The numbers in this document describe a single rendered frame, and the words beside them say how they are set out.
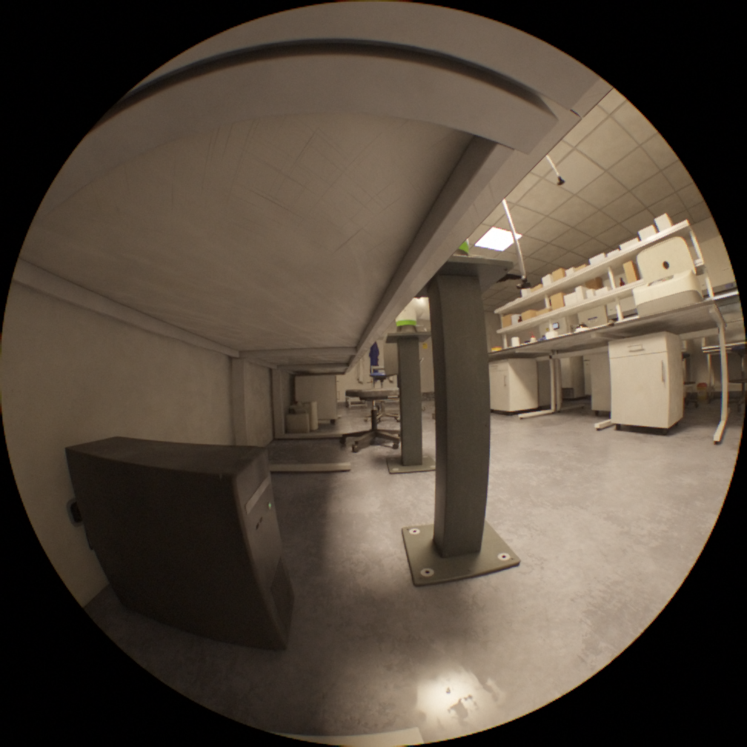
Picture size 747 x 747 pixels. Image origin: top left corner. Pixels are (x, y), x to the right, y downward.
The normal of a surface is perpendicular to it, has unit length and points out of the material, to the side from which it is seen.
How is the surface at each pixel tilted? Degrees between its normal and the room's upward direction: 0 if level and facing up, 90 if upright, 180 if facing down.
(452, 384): 90
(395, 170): 180
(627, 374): 90
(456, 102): 180
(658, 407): 90
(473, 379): 90
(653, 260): 105
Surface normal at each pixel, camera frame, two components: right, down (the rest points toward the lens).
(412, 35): 0.04, 1.00
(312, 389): 0.14, -0.05
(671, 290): -0.99, 0.04
